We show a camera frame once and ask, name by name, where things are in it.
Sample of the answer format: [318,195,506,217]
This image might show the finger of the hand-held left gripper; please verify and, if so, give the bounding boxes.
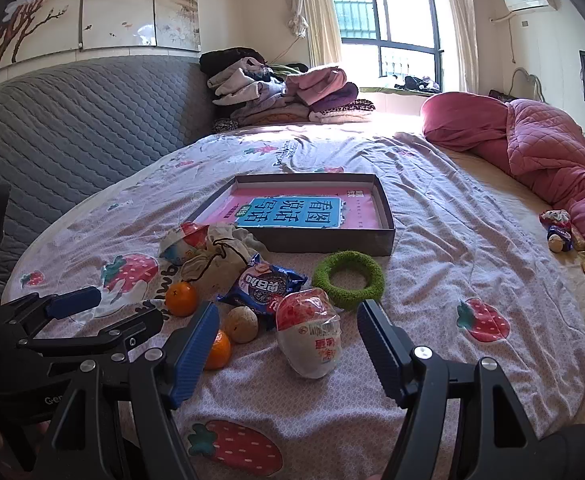
[0,286,103,333]
[16,305,166,358]

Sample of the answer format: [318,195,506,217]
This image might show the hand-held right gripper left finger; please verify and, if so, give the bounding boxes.
[35,301,222,480]

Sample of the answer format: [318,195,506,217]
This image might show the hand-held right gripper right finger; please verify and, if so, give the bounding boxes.
[356,299,568,480]

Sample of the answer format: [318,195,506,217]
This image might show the orange mandarin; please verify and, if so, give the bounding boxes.
[203,329,232,371]
[165,281,199,317]

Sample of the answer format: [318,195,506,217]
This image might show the walnut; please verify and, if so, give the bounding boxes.
[222,306,259,344]

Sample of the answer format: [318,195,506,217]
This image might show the large white red snack bag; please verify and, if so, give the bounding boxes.
[275,287,343,380]

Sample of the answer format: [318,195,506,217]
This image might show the green fuzzy ring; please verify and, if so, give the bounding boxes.
[312,250,385,311]

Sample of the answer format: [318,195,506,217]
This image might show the blue cookie packet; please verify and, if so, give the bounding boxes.
[216,252,309,318]

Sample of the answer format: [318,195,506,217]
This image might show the beige drawstring pouch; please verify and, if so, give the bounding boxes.
[180,224,268,283]

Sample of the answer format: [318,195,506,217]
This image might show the small white red snack bag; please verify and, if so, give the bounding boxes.
[159,221,209,266]

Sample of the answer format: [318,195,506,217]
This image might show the grey cardboard box tray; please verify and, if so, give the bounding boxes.
[185,172,397,257]

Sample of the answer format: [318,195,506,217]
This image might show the strawberry print duvet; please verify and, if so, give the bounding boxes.
[2,125,585,480]

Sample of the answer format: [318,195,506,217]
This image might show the grey quilted headboard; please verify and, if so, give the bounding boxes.
[0,51,218,306]

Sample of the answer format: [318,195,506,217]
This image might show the beige bed sheet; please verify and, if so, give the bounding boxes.
[442,145,585,426]

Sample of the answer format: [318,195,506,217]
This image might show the small doll toy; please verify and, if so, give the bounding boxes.
[546,225,574,253]

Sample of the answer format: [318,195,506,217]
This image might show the dark pink pillow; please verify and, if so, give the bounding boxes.
[421,91,515,161]

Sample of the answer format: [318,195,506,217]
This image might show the pink quilted blanket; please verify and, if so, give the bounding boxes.
[472,97,585,281]

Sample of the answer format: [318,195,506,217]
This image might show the dark clothes on windowsill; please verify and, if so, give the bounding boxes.
[392,74,440,93]

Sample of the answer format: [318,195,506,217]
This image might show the pile of folded clothes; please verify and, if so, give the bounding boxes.
[199,47,375,133]

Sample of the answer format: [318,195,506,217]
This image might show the beige curtain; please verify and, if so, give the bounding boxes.
[280,0,343,68]
[437,0,480,96]

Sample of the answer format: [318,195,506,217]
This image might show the dark framed window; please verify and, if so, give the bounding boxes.
[327,0,445,93]

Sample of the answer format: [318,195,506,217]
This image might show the floral wall panel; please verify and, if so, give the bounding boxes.
[0,0,203,81]

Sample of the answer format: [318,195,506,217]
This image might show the white metal frame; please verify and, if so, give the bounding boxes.
[509,66,545,103]

